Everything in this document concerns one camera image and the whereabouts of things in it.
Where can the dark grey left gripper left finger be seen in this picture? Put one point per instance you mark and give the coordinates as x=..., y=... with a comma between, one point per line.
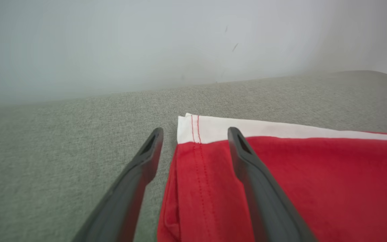
x=126, y=198

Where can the red shorts with white hem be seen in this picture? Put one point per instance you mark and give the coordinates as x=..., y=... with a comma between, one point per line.
x=341, y=188

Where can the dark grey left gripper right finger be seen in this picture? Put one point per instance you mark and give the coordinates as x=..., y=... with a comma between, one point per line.
x=264, y=201

